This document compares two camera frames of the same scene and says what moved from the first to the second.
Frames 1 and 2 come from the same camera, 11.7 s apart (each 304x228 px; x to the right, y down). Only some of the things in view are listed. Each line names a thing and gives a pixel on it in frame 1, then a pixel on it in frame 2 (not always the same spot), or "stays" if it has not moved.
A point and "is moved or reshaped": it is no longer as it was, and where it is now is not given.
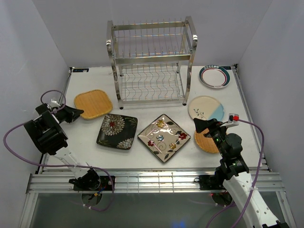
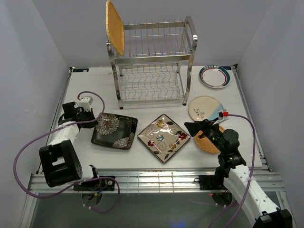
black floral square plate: [118, 130] is moved or reshaped
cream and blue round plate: [206, 108] stays
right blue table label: [226, 67] stays
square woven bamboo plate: [94, 103] → [115, 27]
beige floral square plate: [163, 138] stays
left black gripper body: [64, 115] → [85, 116]
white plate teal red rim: [214, 76] stays
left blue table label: [80, 70] stays
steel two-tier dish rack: [151, 61] stays
